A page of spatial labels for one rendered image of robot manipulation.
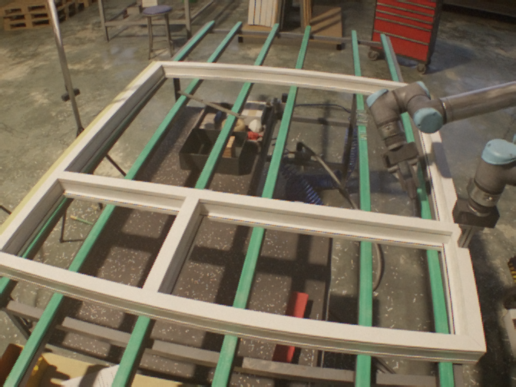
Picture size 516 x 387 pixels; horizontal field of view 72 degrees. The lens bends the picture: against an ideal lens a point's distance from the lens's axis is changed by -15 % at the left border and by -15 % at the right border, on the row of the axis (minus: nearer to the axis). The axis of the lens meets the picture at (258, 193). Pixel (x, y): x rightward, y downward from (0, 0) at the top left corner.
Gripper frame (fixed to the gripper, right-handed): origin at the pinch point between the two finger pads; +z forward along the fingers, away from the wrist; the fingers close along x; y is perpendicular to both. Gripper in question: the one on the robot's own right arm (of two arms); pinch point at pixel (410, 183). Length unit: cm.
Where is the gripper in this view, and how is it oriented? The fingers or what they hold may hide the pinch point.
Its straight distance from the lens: 147.3
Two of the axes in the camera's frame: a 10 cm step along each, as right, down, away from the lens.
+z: 3.2, 9.4, -0.9
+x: 8.1, -3.2, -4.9
